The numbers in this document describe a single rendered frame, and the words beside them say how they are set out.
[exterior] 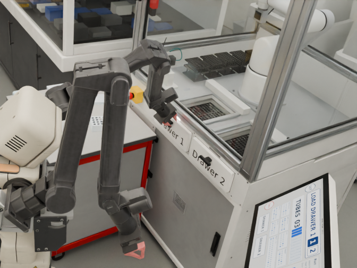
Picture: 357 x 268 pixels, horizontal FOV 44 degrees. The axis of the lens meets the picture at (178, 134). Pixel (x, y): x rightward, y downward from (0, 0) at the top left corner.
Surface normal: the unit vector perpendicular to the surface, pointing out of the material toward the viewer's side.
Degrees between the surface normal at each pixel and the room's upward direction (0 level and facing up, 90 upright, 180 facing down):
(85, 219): 90
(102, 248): 0
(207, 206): 90
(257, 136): 90
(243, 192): 90
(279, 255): 50
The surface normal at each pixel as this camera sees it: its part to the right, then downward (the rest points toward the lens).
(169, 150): -0.81, 0.22
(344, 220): 0.16, -0.81
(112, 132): 0.15, 0.59
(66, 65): 0.56, 0.54
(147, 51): -0.22, -0.16
